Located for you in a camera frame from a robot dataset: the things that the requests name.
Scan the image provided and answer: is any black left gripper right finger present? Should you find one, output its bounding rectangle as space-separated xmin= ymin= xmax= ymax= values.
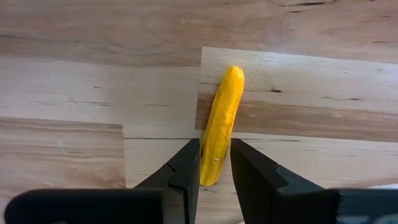
xmin=229 ymin=138 xmax=398 ymax=224

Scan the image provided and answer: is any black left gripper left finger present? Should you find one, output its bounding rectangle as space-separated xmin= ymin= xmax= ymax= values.
xmin=4 ymin=138 xmax=201 ymax=224

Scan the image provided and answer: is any small yellow toy vegetable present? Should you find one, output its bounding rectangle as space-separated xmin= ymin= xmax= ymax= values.
xmin=198 ymin=65 xmax=246 ymax=187

